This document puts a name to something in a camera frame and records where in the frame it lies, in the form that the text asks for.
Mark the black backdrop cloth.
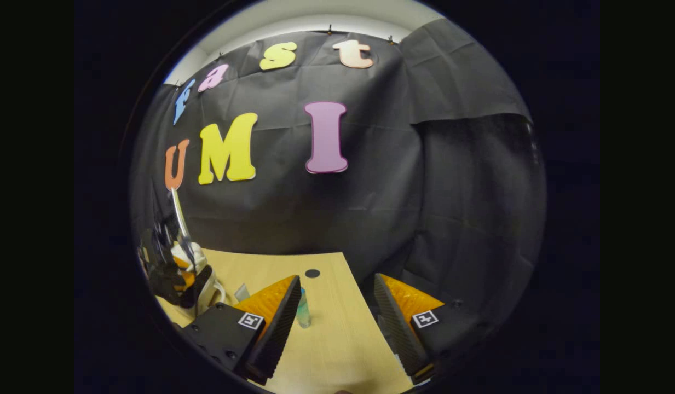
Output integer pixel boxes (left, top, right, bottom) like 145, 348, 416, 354
130, 19, 547, 351

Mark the white suitcase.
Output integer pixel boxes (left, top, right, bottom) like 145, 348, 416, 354
151, 186, 228, 319

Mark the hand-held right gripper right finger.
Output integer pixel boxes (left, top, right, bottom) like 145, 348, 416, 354
373, 273, 492, 385

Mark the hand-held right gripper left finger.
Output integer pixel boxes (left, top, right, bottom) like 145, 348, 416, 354
181, 275, 302, 385

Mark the teal bottle with blue cap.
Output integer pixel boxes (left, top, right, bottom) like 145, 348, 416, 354
296, 287, 311, 329

